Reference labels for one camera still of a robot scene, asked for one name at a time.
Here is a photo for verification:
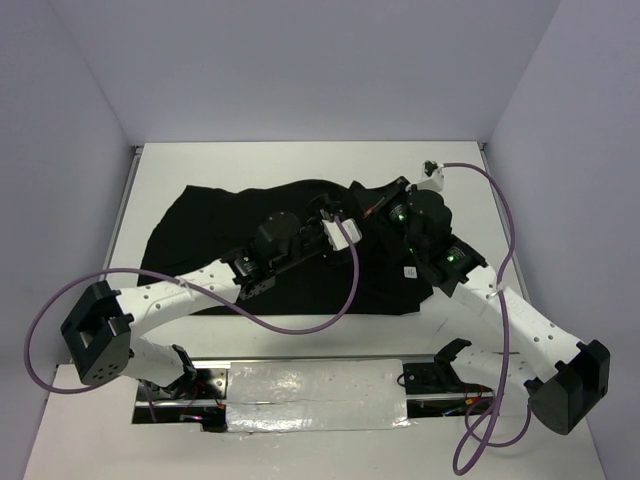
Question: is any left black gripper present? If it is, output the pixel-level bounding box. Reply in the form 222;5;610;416
271;195;355;274

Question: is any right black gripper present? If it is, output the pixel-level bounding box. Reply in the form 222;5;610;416
354;176;425;258

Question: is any black long sleeve shirt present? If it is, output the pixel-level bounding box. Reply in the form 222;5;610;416
141;179;433;316

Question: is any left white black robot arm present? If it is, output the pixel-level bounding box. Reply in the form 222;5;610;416
61;198;362;399

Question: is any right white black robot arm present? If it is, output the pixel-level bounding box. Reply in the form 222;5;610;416
350;177;611;435

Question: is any shiny silver tape sheet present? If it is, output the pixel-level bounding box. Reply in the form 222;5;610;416
226;359;410;433

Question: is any white foam front board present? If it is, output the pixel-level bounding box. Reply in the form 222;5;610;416
19;349;614;480

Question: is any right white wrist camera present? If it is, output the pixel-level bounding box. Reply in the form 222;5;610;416
414;161;445;193

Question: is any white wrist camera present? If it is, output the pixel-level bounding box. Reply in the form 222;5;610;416
414;161;445;193
322;218;362;252

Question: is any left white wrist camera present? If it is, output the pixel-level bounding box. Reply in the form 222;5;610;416
322;218;362;252

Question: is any right aluminium table rail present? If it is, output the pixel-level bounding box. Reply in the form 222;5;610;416
477;142;546;354

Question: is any aluminium table rail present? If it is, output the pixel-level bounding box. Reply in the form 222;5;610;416
477;142;546;354
102;145;144;268

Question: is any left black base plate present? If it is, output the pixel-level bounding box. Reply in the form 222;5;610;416
136;367;229;402

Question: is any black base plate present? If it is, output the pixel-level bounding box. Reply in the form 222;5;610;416
136;367;229;402
396;357;493;397

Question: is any left aluminium table rail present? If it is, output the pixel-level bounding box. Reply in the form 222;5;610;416
102;145;144;268

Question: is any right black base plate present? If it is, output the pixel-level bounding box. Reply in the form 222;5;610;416
396;357;493;397

